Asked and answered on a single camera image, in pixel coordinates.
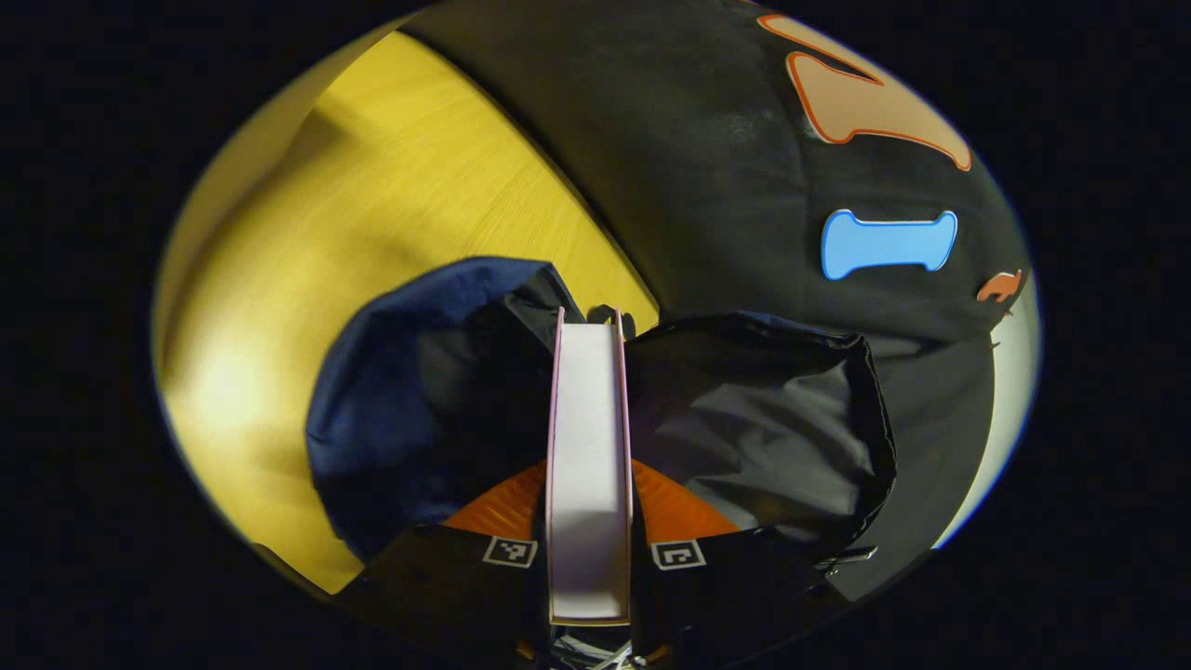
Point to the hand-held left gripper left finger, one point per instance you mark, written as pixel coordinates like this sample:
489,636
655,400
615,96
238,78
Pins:
447,586

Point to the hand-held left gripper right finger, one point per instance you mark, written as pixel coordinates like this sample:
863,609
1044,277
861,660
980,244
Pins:
735,586

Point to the blue schoolbag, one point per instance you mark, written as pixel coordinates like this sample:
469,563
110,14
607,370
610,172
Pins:
744,428

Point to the pink book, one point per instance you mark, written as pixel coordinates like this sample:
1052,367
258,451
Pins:
588,465

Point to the black backdrop cloth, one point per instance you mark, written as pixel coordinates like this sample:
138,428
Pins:
744,186

